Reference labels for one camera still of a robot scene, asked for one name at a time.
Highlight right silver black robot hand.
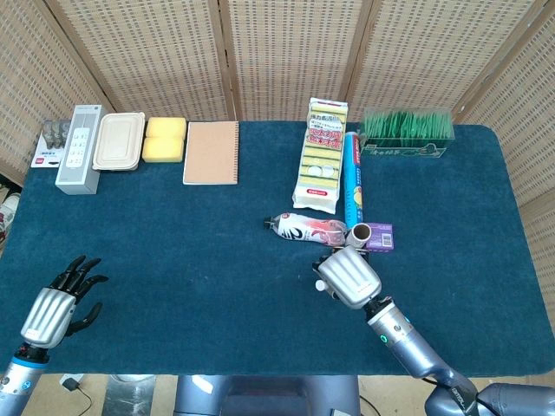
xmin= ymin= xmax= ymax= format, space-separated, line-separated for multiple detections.
xmin=312 ymin=245 xmax=382 ymax=311

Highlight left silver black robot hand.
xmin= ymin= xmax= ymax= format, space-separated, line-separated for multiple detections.
xmin=20 ymin=255 xmax=109 ymax=350

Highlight white paper roll cardboard core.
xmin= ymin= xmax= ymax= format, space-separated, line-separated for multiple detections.
xmin=345 ymin=222 xmax=373 ymax=249

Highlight small purple box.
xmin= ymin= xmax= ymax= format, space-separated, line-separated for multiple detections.
xmin=365 ymin=222 xmax=395 ymax=252

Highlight plastic drink bottle red label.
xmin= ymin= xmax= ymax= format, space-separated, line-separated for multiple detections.
xmin=263 ymin=211 xmax=350 ymax=246

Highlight blue cling film roll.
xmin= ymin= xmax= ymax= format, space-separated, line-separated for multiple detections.
xmin=344 ymin=132 xmax=366 ymax=226

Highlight yellow scouring sponge multipack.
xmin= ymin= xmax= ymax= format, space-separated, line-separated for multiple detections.
xmin=291 ymin=97 xmax=348 ymax=215

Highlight white patterned shoe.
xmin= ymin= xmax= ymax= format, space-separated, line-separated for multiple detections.
xmin=0 ymin=192 xmax=21 ymax=244

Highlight grey robot torso base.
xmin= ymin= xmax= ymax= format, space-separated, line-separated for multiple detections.
xmin=173 ymin=374 xmax=361 ymax=416

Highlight blue carpet table mat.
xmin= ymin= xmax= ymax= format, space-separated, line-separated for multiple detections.
xmin=0 ymin=120 xmax=555 ymax=377

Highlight clear box green tea bags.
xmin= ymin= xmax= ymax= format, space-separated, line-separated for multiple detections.
xmin=358 ymin=107 xmax=456 ymax=158

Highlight white power strip box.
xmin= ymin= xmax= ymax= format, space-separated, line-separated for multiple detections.
xmin=55 ymin=104 xmax=104 ymax=196

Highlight battery blister pack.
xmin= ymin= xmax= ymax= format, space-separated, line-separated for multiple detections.
xmin=29 ymin=120 xmax=73 ymax=169

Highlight brown spiral notebook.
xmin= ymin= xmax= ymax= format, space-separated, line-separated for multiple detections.
xmin=182 ymin=120 xmax=240 ymax=186

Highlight beige lidded food container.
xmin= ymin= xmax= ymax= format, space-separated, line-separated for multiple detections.
xmin=92 ymin=111 xmax=147 ymax=172

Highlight yellow sponge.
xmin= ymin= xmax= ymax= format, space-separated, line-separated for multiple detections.
xmin=146 ymin=117 xmax=187 ymax=140
xmin=141 ymin=136 xmax=185 ymax=164

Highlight bamboo folding screen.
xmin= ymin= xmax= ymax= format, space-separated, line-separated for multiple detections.
xmin=0 ymin=0 xmax=555 ymax=278

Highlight white charger with black cable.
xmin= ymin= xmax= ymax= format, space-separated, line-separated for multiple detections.
xmin=60 ymin=375 xmax=93 ymax=416

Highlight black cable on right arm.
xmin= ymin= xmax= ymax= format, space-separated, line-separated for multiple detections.
xmin=422 ymin=375 xmax=495 ymax=411

